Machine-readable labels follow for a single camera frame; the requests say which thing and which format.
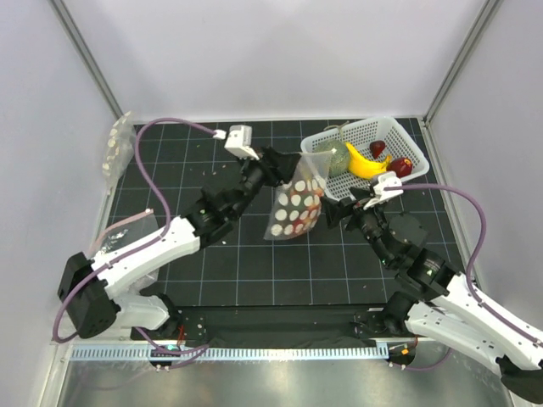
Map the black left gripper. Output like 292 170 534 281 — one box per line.
229 144 300 220

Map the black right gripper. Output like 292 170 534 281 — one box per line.
320 187 395 267

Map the red lychee cluster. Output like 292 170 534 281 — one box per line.
274 187 324 239

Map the clear dotted zip bag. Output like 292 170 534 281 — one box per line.
264 152 333 241

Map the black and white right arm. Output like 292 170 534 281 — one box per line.
322 188 542 404

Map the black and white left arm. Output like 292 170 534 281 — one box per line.
58 147 301 339

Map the clear bag of snacks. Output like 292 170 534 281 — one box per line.
102 111 137 195

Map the yellow banana bunch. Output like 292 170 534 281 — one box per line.
346 142 391 180

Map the green netted melon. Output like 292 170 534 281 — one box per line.
313 139 350 177

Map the small dark red fruit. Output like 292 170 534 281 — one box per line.
369 140 386 159

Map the white plastic basket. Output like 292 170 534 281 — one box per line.
300 116 429 200

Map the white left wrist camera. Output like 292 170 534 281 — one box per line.
212 125 260 160

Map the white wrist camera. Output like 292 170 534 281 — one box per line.
363 171 403 210
212 125 260 160

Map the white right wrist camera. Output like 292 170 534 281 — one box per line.
363 171 403 210

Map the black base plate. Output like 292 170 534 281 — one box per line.
129 303 434 347

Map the aluminium corner post right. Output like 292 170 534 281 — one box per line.
422 0 501 126

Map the aluminium corner post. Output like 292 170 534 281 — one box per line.
422 0 501 126
48 0 123 119

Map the aluminium corner post left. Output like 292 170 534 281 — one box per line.
48 0 123 119

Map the white slotted cable duct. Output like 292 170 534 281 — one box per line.
70 343 389 362

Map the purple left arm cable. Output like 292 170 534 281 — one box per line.
51 117 226 343

